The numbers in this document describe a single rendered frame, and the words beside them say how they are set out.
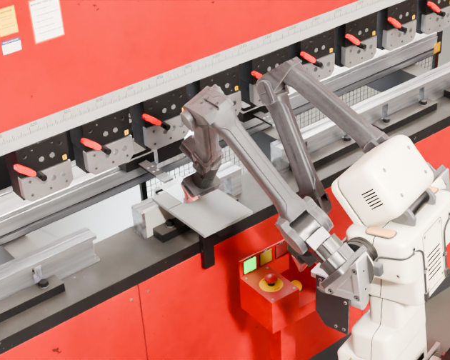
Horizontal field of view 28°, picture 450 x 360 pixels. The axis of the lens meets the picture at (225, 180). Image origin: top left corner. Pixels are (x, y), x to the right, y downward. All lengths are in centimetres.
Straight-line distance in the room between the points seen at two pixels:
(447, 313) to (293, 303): 126
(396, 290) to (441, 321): 154
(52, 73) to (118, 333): 83
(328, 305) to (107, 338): 71
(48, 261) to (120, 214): 190
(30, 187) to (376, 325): 98
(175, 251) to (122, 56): 63
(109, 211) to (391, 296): 245
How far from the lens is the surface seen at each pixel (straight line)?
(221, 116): 203
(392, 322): 237
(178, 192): 274
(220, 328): 301
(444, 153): 351
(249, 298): 275
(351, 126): 244
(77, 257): 266
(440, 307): 389
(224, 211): 264
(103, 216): 448
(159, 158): 270
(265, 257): 277
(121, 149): 255
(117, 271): 266
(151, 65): 252
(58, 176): 247
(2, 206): 283
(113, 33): 242
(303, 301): 277
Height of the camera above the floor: 248
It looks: 32 degrees down
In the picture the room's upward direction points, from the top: 3 degrees counter-clockwise
